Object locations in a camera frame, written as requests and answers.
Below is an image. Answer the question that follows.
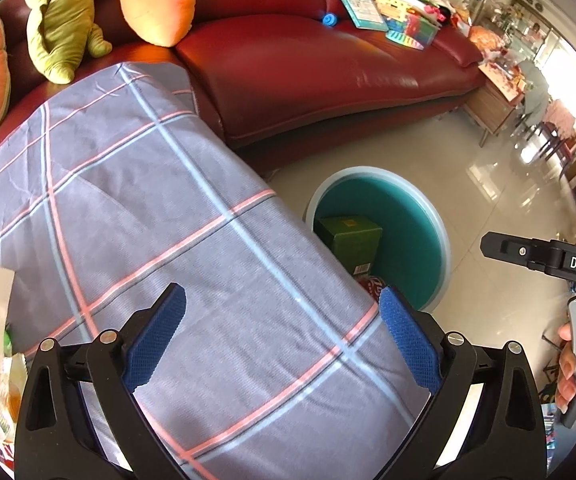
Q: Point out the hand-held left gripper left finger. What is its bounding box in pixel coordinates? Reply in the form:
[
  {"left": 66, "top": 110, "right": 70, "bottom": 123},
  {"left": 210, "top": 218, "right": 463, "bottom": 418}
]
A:
[{"left": 14, "top": 282, "right": 189, "bottom": 480}]

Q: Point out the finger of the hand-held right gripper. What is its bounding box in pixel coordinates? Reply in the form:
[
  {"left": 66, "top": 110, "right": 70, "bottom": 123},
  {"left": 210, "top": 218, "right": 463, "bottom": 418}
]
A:
[{"left": 480, "top": 231, "right": 558, "bottom": 276}]

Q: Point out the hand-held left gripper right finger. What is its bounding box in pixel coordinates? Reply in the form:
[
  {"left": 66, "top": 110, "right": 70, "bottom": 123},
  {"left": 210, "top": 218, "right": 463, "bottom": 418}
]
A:
[{"left": 378, "top": 285, "right": 549, "bottom": 480}]

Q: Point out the teal round trash bin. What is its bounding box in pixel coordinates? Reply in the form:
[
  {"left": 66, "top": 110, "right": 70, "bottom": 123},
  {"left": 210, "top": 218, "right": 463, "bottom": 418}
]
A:
[{"left": 304, "top": 166, "right": 451, "bottom": 313}]

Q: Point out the red snack packet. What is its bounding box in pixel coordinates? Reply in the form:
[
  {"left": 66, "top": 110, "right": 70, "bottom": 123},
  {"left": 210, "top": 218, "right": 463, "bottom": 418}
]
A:
[{"left": 360, "top": 274, "right": 393, "bottom": 306}]

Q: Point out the green cardboard box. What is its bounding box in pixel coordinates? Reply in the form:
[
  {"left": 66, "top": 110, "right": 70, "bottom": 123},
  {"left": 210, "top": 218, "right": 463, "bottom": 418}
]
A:
[{"left": 314, "top": 216, "right": 383, "bottom": 277}]

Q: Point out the dark wooden chair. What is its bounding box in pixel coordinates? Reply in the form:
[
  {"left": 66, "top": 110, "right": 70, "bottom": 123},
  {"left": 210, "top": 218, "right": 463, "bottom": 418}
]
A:
[{"left": 523, "top": 100, "right": 576, "bottom": 161}]

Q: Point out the grey plaid blanket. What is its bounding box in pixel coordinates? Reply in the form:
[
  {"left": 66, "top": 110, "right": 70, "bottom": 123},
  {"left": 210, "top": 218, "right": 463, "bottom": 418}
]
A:
[{"left": 0, "top": 61, "right": 434, "bottom": 480}]

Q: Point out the wooden side table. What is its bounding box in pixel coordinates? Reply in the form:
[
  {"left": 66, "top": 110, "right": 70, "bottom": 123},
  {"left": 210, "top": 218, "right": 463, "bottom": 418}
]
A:
[{"left": 463, "top": 77, "right": 526, "bottom": 148}]

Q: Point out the orange bag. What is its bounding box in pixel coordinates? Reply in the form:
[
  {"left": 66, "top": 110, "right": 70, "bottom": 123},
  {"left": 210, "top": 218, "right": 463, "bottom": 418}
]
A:
[{"left": 468, "top": 25, "right": 499, "bottom": 52}]

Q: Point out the rainbow plastic toy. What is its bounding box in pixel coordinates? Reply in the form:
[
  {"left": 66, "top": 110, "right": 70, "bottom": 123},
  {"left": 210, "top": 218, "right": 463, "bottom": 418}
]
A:
[{"left": 385, "top": 15, "right": 439, "bottom": 52}]

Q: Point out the pile of colourful toys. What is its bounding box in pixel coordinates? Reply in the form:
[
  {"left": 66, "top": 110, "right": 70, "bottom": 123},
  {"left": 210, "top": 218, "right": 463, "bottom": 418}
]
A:
[{"left": 374, "top": 0, "right": 474, "bottom": 36}]

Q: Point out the red leather sofa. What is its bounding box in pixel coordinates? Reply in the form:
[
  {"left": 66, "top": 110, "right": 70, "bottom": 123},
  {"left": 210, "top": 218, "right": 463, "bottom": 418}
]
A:
[{"left": 0, "top": 0, "right": 489, "bottom": 171}]

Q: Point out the teal picture book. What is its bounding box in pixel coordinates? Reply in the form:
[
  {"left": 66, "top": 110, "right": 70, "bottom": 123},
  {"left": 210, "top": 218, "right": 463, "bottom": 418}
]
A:
[{"left": 333, "top": 0, "right": 389, "bottom": 31}]

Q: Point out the green plush toy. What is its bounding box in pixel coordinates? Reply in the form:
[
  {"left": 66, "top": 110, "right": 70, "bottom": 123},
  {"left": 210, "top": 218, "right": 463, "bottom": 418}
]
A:
[{"left": 24, "top": 0, "right": 113, "bottom": 85}]

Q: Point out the orange carrot plush toy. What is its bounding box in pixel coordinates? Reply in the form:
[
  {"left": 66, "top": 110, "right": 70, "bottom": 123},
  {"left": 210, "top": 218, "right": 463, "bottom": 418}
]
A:
[{"left": 119, "top": 0, "right": 196, "bottom": 48}]

